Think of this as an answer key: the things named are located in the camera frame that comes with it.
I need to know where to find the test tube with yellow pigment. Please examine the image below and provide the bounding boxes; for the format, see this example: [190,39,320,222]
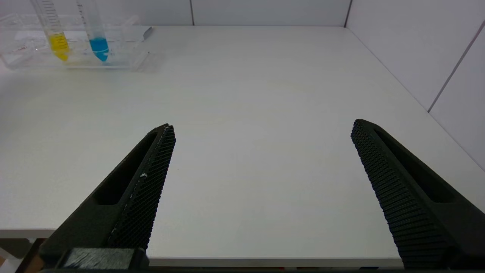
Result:
[30,0,70,62]

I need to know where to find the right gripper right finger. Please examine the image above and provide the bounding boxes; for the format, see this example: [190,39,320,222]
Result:
[350,119,485,270]

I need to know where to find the test tube with blue pigment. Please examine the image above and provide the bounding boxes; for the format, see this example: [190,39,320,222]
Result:
[76,0,110,62]

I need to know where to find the clear plastic test tube rack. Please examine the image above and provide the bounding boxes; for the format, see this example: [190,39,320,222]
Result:
[0,13,154,71]

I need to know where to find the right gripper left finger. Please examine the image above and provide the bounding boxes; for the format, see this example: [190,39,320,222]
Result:
[38,123,177,264]

